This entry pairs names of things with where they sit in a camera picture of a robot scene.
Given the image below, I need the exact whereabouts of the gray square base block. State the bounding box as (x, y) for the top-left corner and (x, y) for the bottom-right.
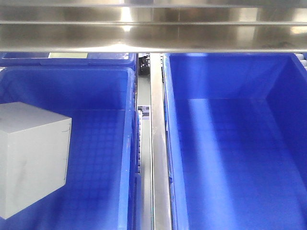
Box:
(0, 102), (72, 219)

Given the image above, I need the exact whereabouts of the right blue sorting bin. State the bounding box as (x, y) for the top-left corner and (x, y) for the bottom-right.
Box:
(163, 53), (307, 230)

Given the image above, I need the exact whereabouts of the blue sorting bin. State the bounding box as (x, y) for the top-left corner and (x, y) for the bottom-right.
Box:
(0, 66), (136, 230)
(163, 53), (307, 230)

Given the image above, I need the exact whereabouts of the left blue sorting bin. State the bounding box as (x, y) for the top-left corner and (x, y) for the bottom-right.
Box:
(0, 66), (136, 230)

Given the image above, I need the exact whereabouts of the blue bin behind left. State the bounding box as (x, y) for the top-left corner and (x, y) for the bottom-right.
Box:
(0, 52), (137, 69)

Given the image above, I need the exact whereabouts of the stainless steel shelf rack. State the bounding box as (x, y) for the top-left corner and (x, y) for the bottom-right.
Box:
(0, 0), (307, 230)

